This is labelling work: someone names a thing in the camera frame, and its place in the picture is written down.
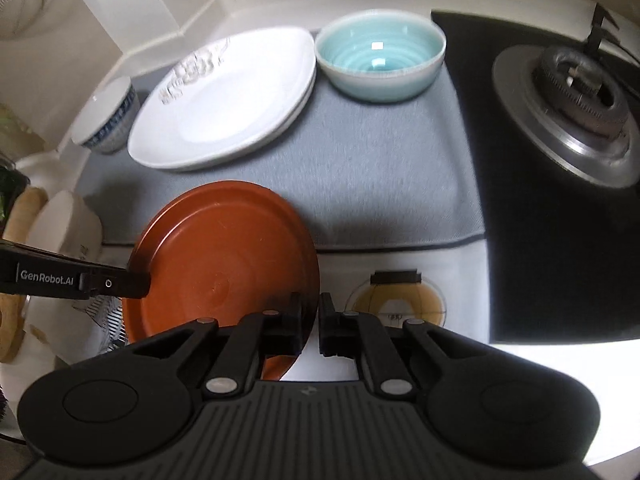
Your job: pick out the brown plate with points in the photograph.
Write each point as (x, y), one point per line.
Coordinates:
(210, 250)

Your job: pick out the teal ribbed bowl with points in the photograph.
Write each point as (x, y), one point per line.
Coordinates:
(380, 60)

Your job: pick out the grey mat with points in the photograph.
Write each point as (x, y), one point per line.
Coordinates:
(380, 170)

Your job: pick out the black pot support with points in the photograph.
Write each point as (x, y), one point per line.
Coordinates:
(602, 30)

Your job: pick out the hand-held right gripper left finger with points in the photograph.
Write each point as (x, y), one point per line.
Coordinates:
(292, 325)

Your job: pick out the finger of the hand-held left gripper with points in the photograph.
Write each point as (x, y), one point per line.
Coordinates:
(127, 284)

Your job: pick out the round wooden cutting board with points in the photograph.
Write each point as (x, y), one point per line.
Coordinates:
(30, 210)

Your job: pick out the white printed cloth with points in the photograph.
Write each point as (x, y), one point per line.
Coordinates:
(455, 270)

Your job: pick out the silver gas burner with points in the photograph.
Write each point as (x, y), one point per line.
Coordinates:
(550, 145)

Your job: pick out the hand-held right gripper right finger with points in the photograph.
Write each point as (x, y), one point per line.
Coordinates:
(331, 327)

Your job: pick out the white bowl with black print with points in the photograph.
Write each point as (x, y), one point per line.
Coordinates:
(65, 225)

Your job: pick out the blue patterned white bowl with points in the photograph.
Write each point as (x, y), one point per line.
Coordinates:
(107, 120)

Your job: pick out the black glass cooktop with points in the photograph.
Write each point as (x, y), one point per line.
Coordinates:
(540, 240)

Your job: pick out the white square plate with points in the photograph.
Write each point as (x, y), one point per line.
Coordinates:
(225, 110)

